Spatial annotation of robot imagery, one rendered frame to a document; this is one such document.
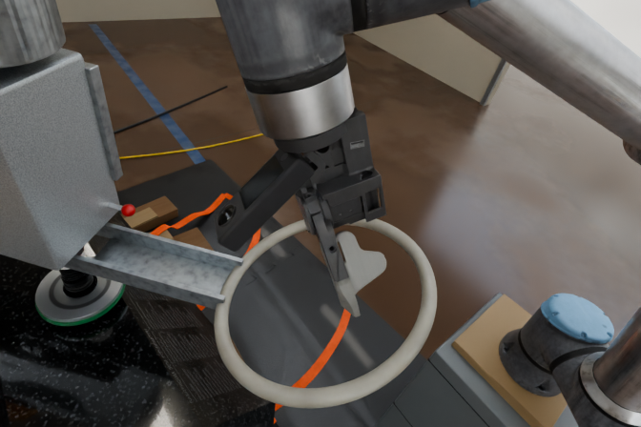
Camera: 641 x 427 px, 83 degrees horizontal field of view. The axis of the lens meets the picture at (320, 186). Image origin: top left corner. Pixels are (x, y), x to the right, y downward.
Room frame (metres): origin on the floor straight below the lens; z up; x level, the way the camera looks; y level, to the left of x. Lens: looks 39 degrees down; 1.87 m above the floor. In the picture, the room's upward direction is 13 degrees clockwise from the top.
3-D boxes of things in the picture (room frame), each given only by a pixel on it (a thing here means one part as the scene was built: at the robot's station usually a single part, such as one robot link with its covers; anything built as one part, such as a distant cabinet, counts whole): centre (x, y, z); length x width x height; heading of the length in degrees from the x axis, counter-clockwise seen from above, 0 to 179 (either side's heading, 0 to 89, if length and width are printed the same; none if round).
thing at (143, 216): (1.44, 1.07, 0.10); 0.25 x 0.10 x 0.01; 146
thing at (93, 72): (0.64, 0.53, 1.38); 0.08 x 0.03 x 0.28; 86
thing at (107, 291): (0.53, 0.60, 0.88); 0.21 x 0.21 x 0.01
